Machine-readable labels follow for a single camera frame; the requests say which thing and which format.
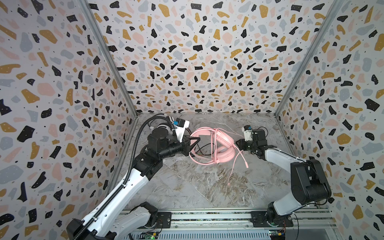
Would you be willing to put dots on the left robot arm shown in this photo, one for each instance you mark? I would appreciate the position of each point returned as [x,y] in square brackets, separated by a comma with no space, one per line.
[103,223]

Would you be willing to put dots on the aluminium corner post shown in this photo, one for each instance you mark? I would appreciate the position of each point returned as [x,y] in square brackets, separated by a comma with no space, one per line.
[331,14]
[84,6]

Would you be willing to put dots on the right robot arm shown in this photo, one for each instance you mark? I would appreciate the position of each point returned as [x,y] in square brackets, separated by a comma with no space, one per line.
[309,184]

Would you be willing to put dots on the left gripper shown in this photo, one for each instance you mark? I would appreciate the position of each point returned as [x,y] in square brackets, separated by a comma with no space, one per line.
[186,144]

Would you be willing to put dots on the right aluminium corner post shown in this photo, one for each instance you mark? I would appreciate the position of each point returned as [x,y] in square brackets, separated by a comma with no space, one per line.
[331,14]

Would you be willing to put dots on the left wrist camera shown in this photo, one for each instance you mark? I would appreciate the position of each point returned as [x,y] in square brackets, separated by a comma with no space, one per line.
[180,125]

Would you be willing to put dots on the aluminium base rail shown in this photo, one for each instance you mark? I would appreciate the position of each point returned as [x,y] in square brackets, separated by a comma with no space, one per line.
[239,224]

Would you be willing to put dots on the pink headphones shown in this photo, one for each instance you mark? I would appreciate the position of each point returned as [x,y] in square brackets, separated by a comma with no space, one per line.
[223,147]

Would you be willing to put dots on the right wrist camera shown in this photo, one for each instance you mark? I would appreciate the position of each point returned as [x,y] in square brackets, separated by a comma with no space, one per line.
[248,133]

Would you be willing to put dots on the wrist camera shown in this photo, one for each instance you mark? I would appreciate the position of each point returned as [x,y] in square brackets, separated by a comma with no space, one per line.
[180,125]
[248,133]

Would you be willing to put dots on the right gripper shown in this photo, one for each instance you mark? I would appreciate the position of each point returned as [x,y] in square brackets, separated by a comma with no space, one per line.
[243,144]

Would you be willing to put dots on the left aluminium corner post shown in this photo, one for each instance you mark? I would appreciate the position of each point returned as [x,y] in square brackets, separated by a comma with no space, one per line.
[84,6]

